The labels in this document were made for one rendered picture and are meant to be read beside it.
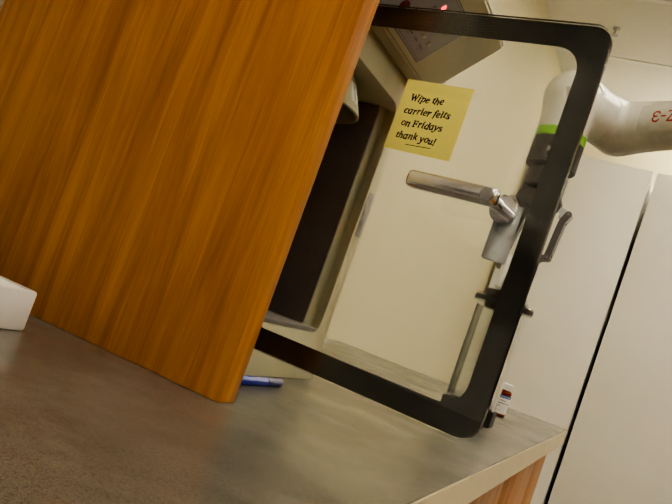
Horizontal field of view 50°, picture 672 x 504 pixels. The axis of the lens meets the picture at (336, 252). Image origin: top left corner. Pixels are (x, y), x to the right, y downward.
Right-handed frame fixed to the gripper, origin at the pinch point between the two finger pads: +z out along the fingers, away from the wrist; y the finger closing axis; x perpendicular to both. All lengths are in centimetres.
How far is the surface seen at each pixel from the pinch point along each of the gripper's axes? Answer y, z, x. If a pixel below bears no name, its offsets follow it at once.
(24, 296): -26, 24, -82
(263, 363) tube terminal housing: -17, 26, -50
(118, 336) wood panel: -22, 26, -73
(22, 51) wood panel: -50, -1, -73
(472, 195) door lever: 9, 2, -73
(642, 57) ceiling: -19, -142, 218
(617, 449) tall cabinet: 24, 40, 246
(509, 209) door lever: 11, 2, -68
